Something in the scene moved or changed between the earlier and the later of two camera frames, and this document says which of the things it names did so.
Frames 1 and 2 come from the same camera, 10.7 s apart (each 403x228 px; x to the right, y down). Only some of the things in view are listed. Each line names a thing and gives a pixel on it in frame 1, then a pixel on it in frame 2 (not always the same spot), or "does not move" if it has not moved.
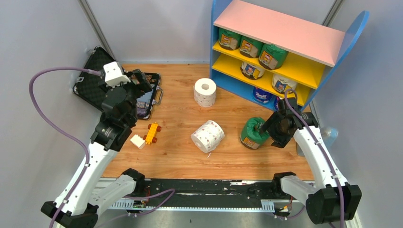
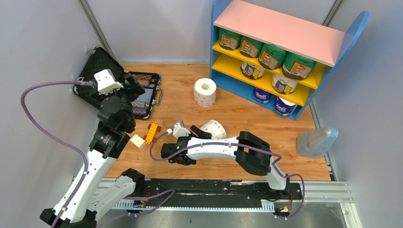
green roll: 250,48 does not move
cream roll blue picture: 251,71 does not move
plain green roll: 228,40 does not move
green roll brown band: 272,57 does not move
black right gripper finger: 268,123 -> 200,133
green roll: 252,137 -> 296,67
